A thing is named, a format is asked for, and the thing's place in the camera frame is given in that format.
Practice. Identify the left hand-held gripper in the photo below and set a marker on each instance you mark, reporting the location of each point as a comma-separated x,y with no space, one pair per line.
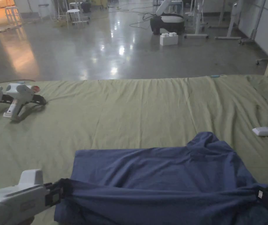
10,204

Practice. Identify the dark blue shirt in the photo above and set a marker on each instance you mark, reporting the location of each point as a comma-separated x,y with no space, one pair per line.
157,182

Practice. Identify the person's left hand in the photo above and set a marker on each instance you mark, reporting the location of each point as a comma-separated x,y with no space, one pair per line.
29,221

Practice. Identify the small pale blue object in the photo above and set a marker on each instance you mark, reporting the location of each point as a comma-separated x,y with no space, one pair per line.
216,76

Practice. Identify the white block-shaped box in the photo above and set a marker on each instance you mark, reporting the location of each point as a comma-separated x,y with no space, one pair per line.
169,39

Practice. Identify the black and white robot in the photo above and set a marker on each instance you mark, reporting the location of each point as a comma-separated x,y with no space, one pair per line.
168,21

